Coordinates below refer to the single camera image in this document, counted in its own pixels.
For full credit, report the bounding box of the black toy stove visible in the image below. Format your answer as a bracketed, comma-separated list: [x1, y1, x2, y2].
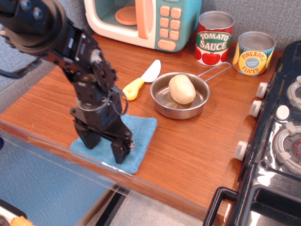
[204, 41, 301, 226]

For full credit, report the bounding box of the small steel saucepan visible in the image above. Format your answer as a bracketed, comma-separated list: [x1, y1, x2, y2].
[150, 62, 232, 120]

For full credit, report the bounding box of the tomato sauce can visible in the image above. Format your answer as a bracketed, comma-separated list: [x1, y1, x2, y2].
[195, 11, 235, 66]

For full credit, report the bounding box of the orange microwave turntable plate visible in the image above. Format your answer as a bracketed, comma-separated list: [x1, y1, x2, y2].
[115, 6, 137, 26]

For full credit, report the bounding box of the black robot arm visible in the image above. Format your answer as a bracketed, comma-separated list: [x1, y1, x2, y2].
[0, 0, 135, 164]

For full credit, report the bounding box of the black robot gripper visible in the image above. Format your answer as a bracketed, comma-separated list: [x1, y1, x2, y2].
[70, 91, 135, 164]

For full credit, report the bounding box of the blue towel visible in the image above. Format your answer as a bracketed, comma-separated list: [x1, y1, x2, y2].
[70, 114, 158, 174]

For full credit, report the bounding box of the teal toy microwave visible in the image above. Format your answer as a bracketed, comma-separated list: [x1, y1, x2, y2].
[84, 0, 202, 52]

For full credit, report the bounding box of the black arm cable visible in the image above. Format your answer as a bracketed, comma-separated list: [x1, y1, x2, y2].
[0, 58, 43, 79]

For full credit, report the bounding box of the pineapple slices can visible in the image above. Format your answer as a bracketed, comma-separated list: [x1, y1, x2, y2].
[232, 31, 276, 76]

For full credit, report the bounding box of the beige toy potato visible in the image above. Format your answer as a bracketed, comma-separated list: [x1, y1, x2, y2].
[168, 74, 196, 105]

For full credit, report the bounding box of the yellow handled toy knife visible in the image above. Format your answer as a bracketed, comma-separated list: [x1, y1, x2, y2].
[123, 59, 161, 101]

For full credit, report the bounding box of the clear acrylic barrier panel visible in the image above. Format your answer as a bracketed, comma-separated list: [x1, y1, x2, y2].
[0, 118, 239, 220]

